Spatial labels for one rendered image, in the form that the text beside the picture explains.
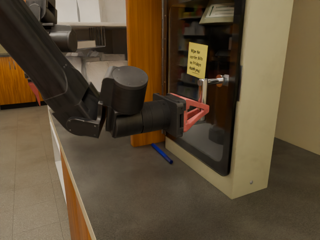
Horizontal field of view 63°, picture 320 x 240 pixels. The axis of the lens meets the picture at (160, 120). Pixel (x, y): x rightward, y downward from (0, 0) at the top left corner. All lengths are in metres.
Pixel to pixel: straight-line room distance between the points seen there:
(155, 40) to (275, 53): 0.38
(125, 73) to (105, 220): 0.30
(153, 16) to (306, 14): 0.48
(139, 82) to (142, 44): 0.42
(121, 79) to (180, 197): 0.33
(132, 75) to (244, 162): 0.32
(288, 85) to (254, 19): 0.51
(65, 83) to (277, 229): 0.46
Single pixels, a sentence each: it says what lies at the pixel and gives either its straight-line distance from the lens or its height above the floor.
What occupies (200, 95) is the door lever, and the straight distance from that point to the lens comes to 0.54.
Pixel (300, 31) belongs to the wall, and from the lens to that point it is 1.00.
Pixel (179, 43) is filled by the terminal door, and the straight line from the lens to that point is 0.70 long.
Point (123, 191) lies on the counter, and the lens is 0.65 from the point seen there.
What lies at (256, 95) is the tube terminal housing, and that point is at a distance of 0.57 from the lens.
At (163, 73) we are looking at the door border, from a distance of 0.79.
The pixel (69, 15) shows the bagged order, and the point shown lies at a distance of 1.81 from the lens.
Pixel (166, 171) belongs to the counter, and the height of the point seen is 0.94.
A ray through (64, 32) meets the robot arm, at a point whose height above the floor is 1.30.
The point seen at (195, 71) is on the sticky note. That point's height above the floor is 1.21.
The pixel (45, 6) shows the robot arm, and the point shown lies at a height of 1.36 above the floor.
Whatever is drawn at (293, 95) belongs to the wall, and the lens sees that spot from 1.01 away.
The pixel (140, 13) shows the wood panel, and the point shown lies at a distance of 0.82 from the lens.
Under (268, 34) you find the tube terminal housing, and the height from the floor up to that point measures 1.29.
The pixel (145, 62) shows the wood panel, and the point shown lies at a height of 1.21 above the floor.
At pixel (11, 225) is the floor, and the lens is 2.28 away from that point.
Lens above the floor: 1.29
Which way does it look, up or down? 18 degrees down
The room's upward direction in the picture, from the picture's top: straight up
